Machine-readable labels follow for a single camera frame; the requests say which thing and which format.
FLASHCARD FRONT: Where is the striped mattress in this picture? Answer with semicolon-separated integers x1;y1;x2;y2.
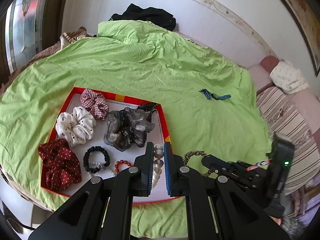
255;85;320;195

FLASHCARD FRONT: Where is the black scrunchie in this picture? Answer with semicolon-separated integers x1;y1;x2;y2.
83;145;110;175

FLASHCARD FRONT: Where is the window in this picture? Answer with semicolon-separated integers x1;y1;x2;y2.
5;0;65;73

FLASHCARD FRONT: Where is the white printed pillow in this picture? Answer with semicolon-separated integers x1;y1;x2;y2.
269;60;310;95

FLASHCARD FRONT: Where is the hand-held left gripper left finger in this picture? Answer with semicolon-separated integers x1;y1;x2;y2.
27;142;155;240

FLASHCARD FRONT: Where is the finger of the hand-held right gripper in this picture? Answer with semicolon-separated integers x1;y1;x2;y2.
201;155;250;180

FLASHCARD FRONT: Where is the large white pearl bracelet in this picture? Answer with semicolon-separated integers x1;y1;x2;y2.
151;144;165;189

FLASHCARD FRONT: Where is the black cloth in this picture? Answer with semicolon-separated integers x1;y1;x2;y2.
108;4;177;32

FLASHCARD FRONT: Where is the green bed sheet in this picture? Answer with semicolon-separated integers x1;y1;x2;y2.
0;21;273;238

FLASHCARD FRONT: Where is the pale small bead bracelet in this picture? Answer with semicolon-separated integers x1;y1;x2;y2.
89;162;118;174

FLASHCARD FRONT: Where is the pink bolster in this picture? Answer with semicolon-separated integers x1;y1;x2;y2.
246;55;280;93

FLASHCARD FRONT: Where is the brown blanket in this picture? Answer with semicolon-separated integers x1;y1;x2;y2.
0;26;94;90

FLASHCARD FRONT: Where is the orange bead bracelet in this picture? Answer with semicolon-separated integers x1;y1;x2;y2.
114;159;134;174

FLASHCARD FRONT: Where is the blue striped hair bow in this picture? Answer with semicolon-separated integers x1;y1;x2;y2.
199;88;232;101

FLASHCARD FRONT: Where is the red polka dot scrunchie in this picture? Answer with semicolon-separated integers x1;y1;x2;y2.
37;139;82;192

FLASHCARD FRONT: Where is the wooden frame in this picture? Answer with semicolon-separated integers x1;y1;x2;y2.
262;0;320;78

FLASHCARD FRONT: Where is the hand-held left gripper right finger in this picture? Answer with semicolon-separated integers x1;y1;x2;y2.
164;142;292;240

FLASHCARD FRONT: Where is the white dotted scrunchie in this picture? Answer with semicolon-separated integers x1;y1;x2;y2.
55;106;97;147

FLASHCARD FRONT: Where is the red plaid scrunchie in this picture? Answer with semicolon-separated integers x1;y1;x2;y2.
80;89;110;121

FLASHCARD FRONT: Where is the grey sheer scrunchie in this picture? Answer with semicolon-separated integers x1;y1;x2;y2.
103;107;155;152

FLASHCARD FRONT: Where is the leopard print hair tie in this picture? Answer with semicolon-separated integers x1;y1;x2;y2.
183;150;213;177

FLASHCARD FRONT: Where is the red cardboard box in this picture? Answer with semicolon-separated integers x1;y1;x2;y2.
40;87;184;205

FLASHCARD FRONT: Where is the black claw hair clip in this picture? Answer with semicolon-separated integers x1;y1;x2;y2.
137;102;158;123

